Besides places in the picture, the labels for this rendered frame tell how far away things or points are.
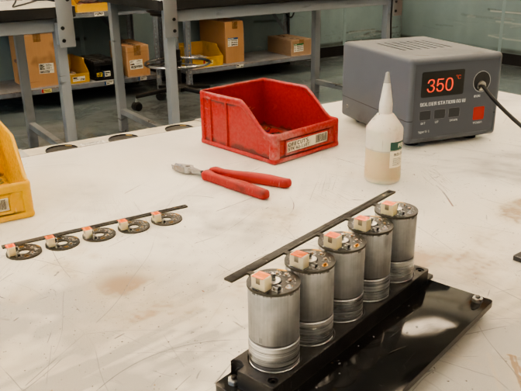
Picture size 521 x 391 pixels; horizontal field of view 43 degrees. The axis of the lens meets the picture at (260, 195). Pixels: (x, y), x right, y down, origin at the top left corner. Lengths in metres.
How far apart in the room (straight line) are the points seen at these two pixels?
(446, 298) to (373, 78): 0.40
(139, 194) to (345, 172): 0.20
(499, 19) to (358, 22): 1.24
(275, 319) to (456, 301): 0.14
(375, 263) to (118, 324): 0.15
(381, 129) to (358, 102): 0.20
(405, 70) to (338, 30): 5.45
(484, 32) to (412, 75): 5.36
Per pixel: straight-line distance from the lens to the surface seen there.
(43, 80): 4.44
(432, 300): 0.40
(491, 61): 0.75
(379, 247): 0.36
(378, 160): 0.60
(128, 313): 0.41
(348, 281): 0.34
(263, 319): 0.30
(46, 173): 0.68
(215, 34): 5.06
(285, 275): 0.31
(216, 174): 0.61
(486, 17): 6.03
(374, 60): 0.76
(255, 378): 0.31
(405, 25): 6.65
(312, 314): 0.33
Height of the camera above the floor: 0.96
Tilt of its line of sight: 21 degrees down
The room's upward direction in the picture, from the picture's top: 1 degrees counter-clockwise
